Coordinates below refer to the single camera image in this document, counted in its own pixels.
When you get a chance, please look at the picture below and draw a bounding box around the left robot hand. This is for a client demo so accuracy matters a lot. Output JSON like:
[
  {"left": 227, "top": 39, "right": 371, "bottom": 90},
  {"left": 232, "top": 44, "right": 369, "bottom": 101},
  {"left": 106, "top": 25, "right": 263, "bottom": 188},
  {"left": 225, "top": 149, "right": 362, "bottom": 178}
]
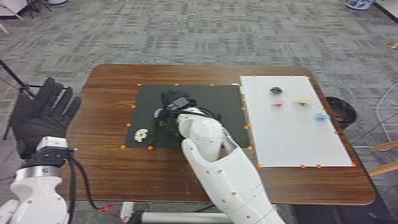
[{"left": 9, "top": 77, "right": 83, "bottom": 160}]

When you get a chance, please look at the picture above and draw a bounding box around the green sprig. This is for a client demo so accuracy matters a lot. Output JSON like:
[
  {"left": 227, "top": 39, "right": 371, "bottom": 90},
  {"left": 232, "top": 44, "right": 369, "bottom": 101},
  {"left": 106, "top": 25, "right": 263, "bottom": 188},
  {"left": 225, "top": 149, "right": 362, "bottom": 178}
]
[{"left": 147, "top": 107, "right": 169, "bottom": 143}]

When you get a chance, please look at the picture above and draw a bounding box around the black tripod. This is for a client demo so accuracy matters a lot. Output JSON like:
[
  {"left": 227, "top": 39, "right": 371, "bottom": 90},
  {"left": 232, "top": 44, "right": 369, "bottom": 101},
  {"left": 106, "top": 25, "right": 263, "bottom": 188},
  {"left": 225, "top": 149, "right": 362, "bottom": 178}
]
[{"left": 0, "top": 59, "right": 44, "bottom": 101}]

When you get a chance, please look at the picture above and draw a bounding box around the white flower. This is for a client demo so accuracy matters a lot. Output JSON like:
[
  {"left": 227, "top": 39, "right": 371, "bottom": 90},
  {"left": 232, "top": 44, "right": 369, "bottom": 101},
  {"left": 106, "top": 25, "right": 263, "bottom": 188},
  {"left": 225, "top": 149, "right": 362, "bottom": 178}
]
[{"left": 133, "top": 128, "right": 151, "bottom": 143}]

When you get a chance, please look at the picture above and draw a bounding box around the dark mat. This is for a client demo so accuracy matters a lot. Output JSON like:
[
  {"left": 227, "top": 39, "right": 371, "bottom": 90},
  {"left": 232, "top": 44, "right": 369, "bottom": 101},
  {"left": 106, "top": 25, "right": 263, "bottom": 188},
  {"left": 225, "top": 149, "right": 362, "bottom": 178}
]
[{"left": 122, "top": 83, "right": 252, "bottom": 150}]

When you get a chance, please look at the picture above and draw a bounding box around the pale grey bar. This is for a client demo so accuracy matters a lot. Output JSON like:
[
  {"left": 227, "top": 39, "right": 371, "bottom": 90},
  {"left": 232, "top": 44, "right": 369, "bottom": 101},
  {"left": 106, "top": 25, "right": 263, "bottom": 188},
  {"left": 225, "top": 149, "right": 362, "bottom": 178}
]
[{"left": 126, "top": 211, "right": 236, "bottom": 224}]

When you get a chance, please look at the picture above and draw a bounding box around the white sheet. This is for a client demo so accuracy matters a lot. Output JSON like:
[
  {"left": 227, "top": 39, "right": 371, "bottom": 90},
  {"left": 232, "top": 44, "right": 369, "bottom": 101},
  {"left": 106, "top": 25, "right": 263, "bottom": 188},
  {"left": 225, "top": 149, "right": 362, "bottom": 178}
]
[{"left": 238, "top": 75, "right": 359, "bottom": 169}]

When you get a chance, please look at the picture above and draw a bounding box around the pale yellow flower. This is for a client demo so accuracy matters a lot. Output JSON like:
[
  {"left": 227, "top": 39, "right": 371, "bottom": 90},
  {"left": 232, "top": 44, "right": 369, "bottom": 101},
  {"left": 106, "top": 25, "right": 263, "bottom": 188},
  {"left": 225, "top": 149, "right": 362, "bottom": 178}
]
[{"left": 293, "top": 96, "right": 316, "bottom": 107}]

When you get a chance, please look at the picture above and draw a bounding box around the blue flower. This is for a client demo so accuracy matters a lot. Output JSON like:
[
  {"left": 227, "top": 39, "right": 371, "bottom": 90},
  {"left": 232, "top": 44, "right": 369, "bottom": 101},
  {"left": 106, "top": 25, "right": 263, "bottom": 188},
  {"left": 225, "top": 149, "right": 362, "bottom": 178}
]
[{"left": 312, "top": 111, "right": 332, "bottom": 122}]

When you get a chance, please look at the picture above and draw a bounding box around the black round bin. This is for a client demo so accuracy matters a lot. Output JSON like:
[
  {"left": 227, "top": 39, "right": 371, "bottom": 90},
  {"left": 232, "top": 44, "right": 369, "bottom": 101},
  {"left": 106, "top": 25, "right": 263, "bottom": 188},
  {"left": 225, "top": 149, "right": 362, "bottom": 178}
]
[{"left": 323, "top": 96, "right": 359, "bottom": 131}]

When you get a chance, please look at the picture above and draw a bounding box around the blue and white vase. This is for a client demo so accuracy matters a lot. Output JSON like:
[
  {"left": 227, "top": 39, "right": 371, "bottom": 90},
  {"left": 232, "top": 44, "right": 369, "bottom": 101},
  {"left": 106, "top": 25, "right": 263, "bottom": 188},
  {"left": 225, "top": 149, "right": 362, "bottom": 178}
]
[{"left": 344, "top": 0, "right": 376, "bottom": 12}]

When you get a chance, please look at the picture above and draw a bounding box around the black cable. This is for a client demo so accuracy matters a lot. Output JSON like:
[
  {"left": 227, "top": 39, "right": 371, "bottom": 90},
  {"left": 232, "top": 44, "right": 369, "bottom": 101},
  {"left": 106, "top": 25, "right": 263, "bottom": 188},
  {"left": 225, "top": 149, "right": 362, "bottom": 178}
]
[{"left": 65, "top": 156, "right": 121, "bottom": 224}]

